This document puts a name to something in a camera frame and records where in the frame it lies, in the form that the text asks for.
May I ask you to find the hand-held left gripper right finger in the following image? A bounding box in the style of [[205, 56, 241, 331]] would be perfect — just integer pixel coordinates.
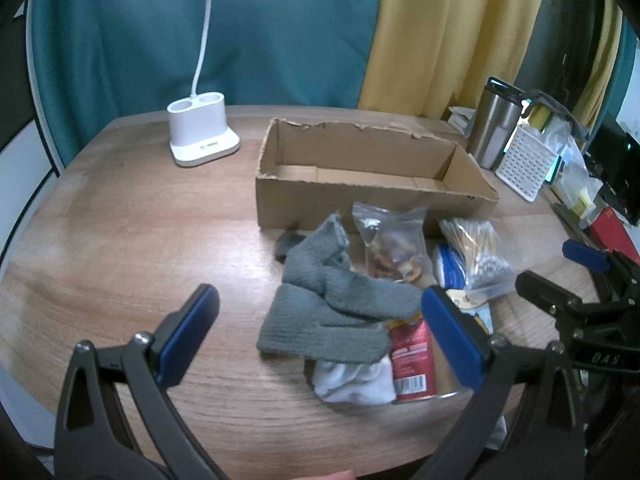
[[410, 286, 586, 480]]

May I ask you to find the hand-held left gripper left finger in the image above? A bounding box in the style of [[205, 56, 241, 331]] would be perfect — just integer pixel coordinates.
[[54, 283, 236, 480]]

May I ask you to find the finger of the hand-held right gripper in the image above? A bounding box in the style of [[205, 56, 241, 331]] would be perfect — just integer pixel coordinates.
[[515, 270, 640, 341], [561, 239, 640, 306]]

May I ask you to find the red tin can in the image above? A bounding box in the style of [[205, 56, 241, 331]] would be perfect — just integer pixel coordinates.
[[387, 317, 463, 405]]

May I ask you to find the blue tissue pack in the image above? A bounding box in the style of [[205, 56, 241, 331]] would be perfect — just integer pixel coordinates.
[[432, 242, 471, 291]]

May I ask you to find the cotton swab bag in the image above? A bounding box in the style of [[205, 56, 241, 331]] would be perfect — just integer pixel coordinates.
[[440, 217, 516, 306]]

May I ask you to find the clear snack zip bag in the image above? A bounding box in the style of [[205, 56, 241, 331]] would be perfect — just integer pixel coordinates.
[[351, 202, 435, 291]]

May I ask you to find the white sock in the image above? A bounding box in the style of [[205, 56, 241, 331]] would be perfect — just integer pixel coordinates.
[[312, 355, 398, 406]]

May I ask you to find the grey knit sock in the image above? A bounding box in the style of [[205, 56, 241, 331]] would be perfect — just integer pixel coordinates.
[[272, 214, 423, 321], [256, 282, 391, 365]]

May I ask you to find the cardboard box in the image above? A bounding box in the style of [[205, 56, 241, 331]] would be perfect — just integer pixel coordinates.
[[255, 118, 500, 235]]

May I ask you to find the red box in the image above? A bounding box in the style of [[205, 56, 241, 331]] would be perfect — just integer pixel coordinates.
[[590, 207, 640, 256]]

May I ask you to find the blue and white packet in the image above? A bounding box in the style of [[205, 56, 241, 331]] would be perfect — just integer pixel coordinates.
[[445, 287, 496, 336]]

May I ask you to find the clear plastic bag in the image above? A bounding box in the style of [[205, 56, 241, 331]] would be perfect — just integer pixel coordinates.
[[542, 110, 603, 211]]

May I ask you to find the black box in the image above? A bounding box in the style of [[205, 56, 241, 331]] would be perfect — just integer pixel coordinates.
[[585, 115, 640, 226]]

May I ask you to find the white perforated basket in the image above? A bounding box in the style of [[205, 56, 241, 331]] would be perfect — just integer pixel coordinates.
[[495, 125, 558, 203]]

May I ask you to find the yellow sponge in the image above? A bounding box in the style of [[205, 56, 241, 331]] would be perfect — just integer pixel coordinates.
[[525, 105, 553, 131]]

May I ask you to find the steel tumbler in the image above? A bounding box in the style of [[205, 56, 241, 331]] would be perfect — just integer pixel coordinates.
[[467, 76, 523, 171]]

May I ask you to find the white paper box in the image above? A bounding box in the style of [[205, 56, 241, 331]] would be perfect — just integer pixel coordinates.
[[447, 106, 476, 138]]

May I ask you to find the white desk lamp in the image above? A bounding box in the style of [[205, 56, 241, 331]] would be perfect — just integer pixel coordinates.
[[150, 0, 281, 167]]

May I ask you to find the yellow curtain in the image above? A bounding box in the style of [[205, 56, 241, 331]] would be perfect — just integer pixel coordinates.
[[357, 0, 623, 131]]

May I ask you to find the teal curtain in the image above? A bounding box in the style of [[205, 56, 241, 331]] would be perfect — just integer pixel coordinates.
[[30, 0, 386, 171]]

